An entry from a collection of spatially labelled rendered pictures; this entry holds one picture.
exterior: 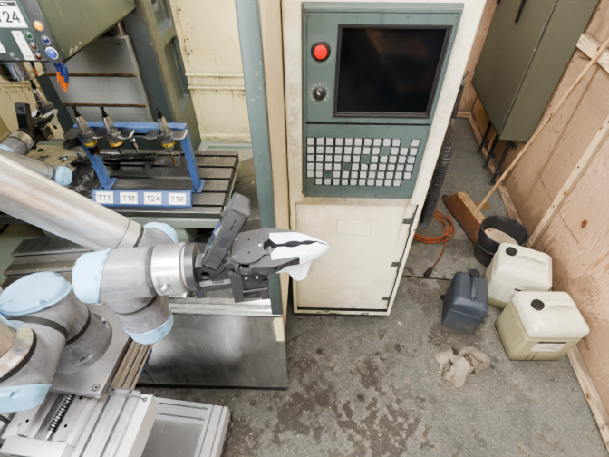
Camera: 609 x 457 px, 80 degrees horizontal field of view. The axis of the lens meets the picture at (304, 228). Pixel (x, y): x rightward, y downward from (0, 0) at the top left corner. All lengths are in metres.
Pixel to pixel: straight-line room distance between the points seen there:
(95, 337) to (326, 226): 1.05
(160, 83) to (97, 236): 1.59
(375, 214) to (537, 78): 1.71
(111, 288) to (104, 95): 1.82
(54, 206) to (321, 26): 0.84
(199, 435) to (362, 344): 1.00
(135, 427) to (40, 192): 0.59
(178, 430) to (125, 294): 1.40
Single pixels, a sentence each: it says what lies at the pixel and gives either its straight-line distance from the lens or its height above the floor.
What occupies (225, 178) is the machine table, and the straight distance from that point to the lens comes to 1.85.
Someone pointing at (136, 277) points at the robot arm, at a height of 1.58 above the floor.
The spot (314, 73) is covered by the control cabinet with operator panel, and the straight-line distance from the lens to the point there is 1.23.
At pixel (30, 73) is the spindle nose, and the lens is 1.82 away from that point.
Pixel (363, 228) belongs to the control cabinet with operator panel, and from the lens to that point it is 1.69.
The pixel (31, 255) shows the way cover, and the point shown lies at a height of 0.72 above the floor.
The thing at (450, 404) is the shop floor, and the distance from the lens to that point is 2.23.
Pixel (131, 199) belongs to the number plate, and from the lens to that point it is 1.80.
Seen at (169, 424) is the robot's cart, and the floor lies 0.21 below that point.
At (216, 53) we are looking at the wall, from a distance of 2.43.
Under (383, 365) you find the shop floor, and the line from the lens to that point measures 2.22.
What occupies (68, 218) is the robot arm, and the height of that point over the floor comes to 1.59.
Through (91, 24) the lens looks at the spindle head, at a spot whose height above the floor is 1.59.
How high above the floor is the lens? 1.98
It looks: 45 degrees down
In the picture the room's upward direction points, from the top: straight up
